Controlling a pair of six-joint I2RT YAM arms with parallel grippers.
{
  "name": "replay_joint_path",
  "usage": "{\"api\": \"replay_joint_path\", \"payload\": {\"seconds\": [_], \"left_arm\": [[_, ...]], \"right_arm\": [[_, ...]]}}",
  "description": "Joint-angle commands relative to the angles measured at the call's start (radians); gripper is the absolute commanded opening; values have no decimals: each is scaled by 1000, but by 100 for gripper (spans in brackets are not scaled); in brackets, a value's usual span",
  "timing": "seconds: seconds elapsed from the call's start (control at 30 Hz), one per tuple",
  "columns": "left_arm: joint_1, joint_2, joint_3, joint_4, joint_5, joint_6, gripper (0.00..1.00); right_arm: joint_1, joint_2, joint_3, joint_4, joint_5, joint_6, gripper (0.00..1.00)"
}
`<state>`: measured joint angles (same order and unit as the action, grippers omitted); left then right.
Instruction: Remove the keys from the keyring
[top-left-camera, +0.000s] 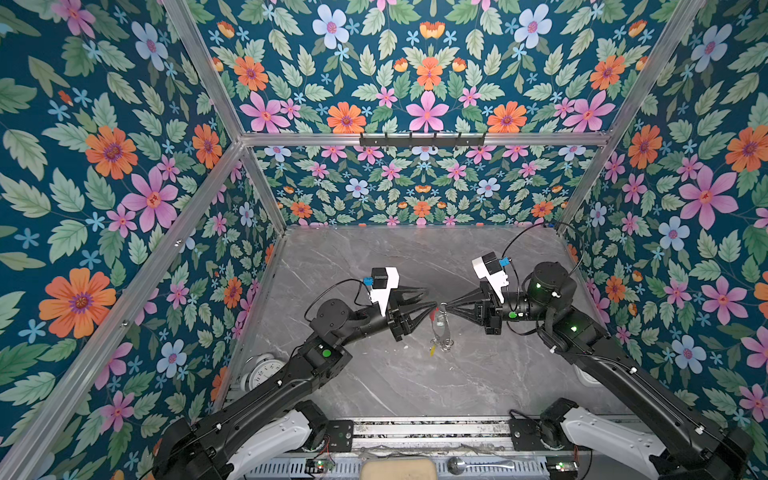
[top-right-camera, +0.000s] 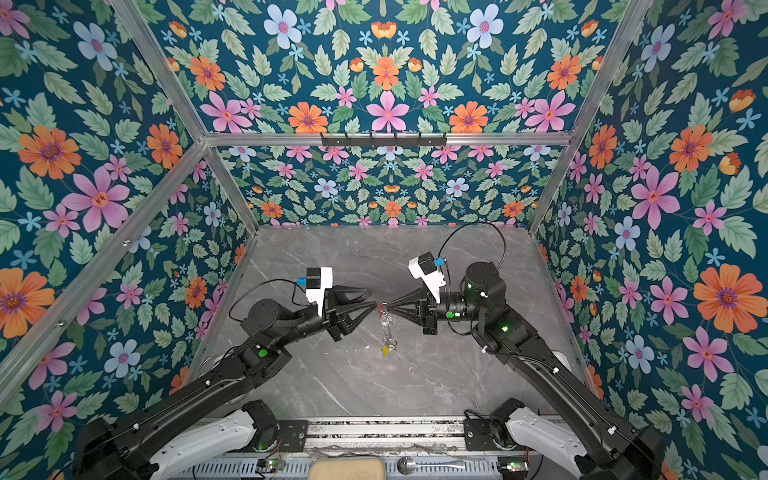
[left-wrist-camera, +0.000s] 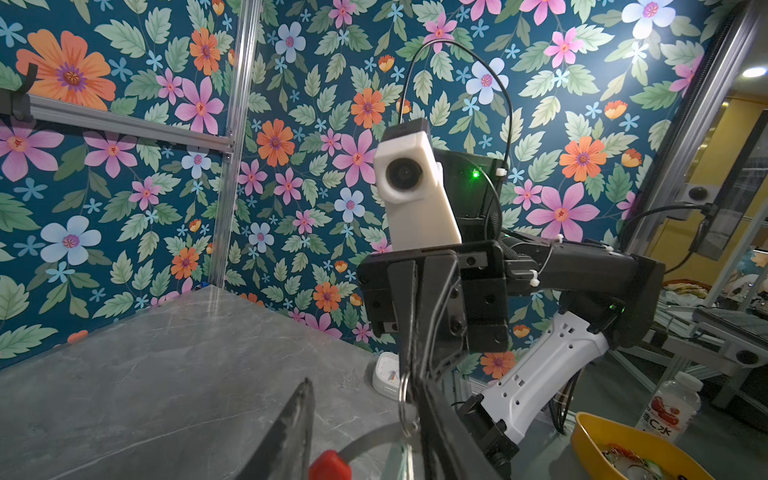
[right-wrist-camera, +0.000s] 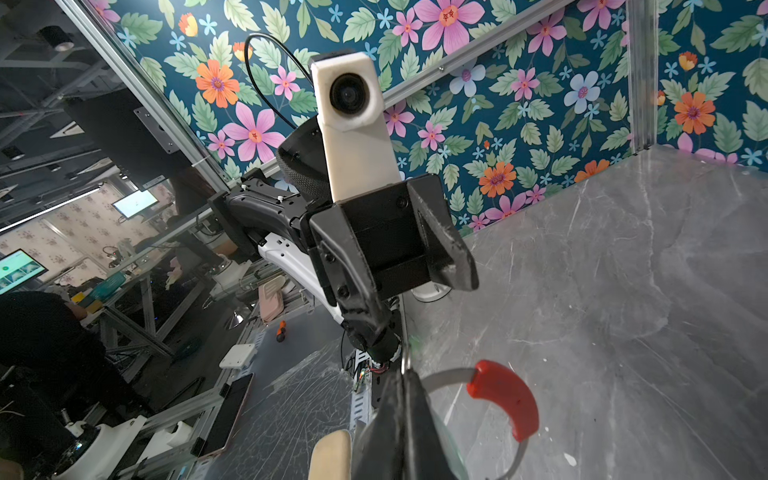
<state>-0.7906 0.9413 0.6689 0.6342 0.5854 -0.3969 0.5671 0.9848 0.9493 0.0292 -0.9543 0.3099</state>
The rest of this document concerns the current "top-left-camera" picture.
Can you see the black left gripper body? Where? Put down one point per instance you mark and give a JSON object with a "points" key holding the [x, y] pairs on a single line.
{"points": [[395, 323]]}

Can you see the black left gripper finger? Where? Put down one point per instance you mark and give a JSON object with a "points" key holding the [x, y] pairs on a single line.
{"points": [[421, 312], [407, 294]]}

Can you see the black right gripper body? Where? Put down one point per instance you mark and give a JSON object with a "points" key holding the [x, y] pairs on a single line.
{"points": [[495, 313]]}

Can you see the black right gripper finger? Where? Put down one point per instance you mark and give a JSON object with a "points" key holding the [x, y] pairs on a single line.
{"points": [[468, 299], [475, 313]]}

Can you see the large keyring with red grip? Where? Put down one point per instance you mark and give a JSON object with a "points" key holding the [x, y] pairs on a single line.
{"points": [[439, 324]]}

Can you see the bunch of keys yellow tag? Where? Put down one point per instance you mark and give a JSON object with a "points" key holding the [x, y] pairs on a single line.
{"points": [[438, 345]]}

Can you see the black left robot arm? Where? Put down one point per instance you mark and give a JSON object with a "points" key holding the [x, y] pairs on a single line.
{"points": [[276, 415]]}

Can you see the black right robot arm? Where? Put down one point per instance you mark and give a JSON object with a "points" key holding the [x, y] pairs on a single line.
{"points": [[679, 442]]}

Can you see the white analog clock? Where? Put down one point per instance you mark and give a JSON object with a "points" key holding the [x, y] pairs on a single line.
{"points": [[258, 370]]}

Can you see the metal spoon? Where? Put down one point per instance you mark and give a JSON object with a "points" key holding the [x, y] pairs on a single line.
{"points": [[457, 466]]}

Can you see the beige pad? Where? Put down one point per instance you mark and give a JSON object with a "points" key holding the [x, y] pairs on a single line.
{"points": [[399, 469]]}

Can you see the black hook rack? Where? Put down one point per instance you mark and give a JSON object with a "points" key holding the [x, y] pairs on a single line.
{"points": [[407, 140]]}

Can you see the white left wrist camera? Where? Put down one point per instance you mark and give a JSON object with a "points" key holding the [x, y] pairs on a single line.
{"points": [[380, 283]]}

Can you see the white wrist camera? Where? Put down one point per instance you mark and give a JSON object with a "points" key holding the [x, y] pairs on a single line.
{"points": [[380, 283], [492, 269]]}

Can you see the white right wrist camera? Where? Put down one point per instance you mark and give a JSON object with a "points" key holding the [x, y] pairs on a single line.
{"points": [[492, 269]]}

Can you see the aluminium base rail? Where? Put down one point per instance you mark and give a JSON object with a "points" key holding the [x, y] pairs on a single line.
{"points": [[456, 435]]}

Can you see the aluminium frame horizontal bar back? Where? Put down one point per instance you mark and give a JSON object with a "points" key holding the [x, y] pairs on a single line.
{"points": [[524, 139]]}

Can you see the aluminium frame corner post left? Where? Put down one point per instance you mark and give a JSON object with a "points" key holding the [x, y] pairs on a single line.
{"points": [[194, 44]]}

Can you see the aluminium frame corner post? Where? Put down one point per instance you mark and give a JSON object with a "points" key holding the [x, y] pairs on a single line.
{"points": [[194, 44], [681, 21]]}

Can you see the aluminium frame corner post right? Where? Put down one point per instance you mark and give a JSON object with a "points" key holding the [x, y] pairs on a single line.
{"points": [[681, 21]]}

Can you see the aluminium frame bar left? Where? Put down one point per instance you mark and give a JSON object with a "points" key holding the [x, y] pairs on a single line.
{"points": [[60, 406]]}

